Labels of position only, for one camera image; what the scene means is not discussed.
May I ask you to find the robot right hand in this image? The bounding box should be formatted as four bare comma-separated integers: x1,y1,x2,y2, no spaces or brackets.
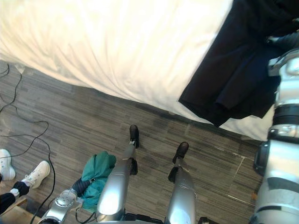
265,30,299,51

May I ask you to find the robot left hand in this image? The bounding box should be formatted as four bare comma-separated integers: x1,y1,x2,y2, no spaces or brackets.
71,176,96,199

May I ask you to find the teal green cloth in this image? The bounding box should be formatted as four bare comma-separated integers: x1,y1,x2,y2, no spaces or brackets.
80,151,117,213

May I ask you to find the black cloth garment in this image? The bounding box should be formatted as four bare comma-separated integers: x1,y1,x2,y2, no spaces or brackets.
178,0,299,128

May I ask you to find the white bed with duvet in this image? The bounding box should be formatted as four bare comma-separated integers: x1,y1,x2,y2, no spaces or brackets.
0,0,276,142

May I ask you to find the silver robot left leg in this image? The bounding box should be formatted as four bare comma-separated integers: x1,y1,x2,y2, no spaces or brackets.
96,142,138,222

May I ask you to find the silver robot leg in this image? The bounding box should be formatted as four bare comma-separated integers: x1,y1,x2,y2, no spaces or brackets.
96,142,138,222
164,161,197,224

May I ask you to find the person's white shoe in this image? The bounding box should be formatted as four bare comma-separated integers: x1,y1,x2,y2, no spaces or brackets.
0,148,16,181
21,160,51,190

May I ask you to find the person's leg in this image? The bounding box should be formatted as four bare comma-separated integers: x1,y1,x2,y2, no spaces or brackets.
0,174,30,212

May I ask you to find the light wooden board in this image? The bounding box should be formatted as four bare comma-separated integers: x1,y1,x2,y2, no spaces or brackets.
0,195,49,224

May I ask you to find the black robot torso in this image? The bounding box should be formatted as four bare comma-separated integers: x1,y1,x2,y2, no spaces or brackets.
93,211,212,224

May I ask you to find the dark robot left foot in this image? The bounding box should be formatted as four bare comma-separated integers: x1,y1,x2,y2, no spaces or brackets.
129,124,140,149

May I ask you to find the dark robot foot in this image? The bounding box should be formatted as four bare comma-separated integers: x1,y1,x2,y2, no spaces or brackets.
172,141,190,164
129,124,140,149

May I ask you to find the silver robot right leg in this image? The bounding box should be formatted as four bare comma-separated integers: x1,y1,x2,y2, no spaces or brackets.
164,161,197,224

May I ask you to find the dark robot right foot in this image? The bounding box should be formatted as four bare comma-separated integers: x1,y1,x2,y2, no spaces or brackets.
172,141,190,164

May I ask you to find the black floor cable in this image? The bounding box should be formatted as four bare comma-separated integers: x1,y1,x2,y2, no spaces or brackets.
0,94,50,158
34,137,57,219
0,70,23,113

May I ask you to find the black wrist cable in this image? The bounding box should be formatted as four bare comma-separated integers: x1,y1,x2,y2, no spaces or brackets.
74,205,98,224

